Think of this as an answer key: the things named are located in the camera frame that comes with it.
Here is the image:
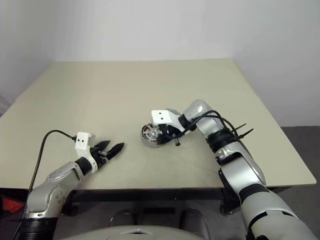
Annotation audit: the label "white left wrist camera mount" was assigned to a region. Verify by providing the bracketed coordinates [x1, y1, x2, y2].
[74, 131, 98, 173]

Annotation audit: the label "black table frame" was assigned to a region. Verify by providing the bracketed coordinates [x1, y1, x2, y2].
[59, 186, 276, 217]

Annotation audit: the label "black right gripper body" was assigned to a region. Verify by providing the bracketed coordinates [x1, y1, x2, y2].
[161, 123, 183, 148]

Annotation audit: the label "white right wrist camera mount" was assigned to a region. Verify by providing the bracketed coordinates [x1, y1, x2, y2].
[150, 108, 186, 132]

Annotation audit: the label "dark rounded shape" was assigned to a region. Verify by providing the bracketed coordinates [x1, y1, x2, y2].
[109, 209, 137, 232]
[180, 208, 210, 237]

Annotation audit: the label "black zip ties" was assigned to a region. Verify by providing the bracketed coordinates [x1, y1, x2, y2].
[233, 122, 254, 138]

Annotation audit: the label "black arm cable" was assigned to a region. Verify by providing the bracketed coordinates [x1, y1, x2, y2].
[172, 111, 251, 156]
[12, 129, 77, 240]

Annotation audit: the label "silver robot torso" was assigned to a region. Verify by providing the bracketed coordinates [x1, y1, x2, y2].
[61, 226, 203, 240]

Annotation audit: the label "red and black object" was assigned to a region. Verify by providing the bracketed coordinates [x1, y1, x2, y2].
[3, 197, 22, 213]

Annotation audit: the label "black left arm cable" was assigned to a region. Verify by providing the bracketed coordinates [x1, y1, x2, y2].
[12, 129, 77, 240]

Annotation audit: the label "motor stator with copper windings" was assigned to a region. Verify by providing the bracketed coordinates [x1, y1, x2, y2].
[139, 123, 173, 149]

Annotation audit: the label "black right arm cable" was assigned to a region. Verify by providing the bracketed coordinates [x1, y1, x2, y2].
[172, 111, 251, 156]

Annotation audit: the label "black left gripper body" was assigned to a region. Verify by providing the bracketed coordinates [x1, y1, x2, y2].
[89, 145, 113, 172]

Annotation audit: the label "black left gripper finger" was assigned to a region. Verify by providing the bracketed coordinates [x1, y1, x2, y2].
[106, 142, 125, 161]
[96, 140, 111, 153]

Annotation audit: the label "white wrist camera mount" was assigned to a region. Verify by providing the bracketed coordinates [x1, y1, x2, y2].
[74, 131, 98, 173]
[150, 108, 186, 132]

